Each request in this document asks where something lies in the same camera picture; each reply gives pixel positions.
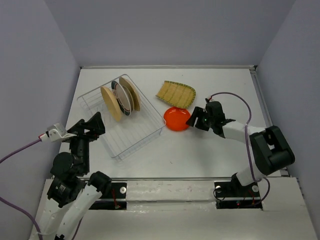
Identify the white plate green red rim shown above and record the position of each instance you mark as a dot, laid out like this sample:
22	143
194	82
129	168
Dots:
122	97

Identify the white wire dish rack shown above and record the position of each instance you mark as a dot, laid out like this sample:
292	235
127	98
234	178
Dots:
131	132

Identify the woven bamboo tray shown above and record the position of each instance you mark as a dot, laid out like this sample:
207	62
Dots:
177	94

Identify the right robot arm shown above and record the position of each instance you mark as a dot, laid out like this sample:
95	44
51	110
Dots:
267	148

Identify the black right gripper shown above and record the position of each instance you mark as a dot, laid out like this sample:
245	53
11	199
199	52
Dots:
198	112

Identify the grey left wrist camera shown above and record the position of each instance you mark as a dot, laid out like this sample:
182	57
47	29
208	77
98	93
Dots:
58	132

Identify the orange plate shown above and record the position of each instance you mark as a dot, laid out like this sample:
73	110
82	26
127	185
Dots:
176	118

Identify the large cream bird plate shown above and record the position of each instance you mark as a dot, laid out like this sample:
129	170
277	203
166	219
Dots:
134	92

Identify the plain beige plate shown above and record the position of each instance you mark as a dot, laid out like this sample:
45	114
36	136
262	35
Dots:
111	103

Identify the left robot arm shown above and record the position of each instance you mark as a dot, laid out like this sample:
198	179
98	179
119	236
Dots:
69	197

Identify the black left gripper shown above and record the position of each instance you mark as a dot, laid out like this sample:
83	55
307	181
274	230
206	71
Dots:
95	123

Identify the small cream floral plate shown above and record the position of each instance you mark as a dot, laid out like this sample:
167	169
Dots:
131	99

